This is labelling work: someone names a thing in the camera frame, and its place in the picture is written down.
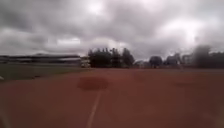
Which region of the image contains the dark clump of trees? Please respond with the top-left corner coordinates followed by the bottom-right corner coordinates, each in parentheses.
top-left (87, 47), bottom-right (136, 69)

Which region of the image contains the pair of round trees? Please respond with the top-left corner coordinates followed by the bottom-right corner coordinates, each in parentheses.
top-left (148, 53), bottom-right (183, 69)

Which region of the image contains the red running track surface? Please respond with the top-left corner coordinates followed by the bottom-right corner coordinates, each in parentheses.
top-left (0, 68), bottom-right (224, 128)

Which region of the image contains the long low building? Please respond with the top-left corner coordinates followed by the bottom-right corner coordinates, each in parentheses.
top-left (0, 53), bottom-right (92, 69)

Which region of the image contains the green grass field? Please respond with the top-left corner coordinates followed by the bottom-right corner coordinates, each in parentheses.
top-left (0, 63), bottom-right (90, 82)

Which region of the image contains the large dark tree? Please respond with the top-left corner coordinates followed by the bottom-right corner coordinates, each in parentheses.
top-left (191, 44), bottom-right (224, 70)

